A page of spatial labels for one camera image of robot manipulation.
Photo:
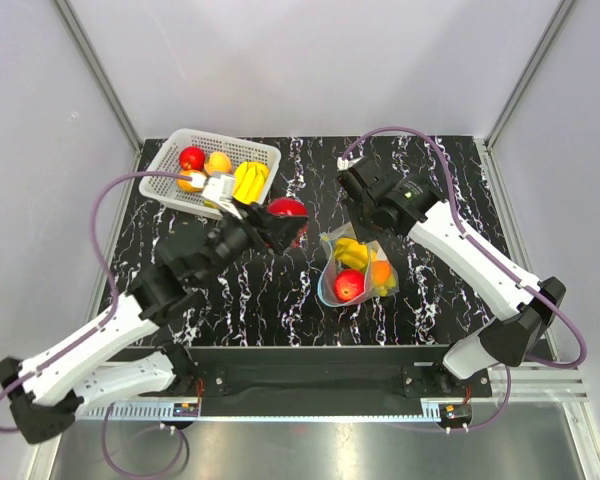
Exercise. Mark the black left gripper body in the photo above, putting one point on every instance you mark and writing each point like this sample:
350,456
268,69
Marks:
232,241

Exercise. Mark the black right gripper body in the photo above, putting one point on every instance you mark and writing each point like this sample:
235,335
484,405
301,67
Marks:
364,224

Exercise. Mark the red apple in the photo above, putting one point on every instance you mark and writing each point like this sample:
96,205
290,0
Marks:
192,158
292,220
348,285

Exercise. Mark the yellow banana bunch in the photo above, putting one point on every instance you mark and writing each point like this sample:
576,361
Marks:
250,179
353,254

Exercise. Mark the clear zip top bag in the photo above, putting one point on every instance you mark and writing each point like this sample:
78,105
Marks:
333,268

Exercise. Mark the orange green mango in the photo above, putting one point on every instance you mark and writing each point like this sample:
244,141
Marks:
383,279

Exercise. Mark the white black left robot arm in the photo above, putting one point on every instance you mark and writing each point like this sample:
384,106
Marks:
48,391

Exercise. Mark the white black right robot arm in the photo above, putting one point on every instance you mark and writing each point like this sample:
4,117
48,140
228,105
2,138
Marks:
521,303

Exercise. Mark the small orange mango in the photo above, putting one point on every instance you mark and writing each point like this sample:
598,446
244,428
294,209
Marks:
191,181

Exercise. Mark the yellow peach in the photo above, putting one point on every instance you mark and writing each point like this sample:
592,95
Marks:
218,162

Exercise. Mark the red apple in basket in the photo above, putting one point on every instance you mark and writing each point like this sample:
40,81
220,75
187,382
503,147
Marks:
192,158

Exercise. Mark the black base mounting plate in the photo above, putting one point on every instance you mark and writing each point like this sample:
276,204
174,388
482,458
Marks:
411,371

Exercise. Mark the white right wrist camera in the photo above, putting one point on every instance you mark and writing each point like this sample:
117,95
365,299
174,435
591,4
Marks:
344,163

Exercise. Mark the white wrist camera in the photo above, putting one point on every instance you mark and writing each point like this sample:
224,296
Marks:
344,163
218,190

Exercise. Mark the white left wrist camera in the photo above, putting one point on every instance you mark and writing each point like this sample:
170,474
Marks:
218,190

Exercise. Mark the aluminium frame rail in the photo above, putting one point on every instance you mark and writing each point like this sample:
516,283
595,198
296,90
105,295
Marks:
315,400

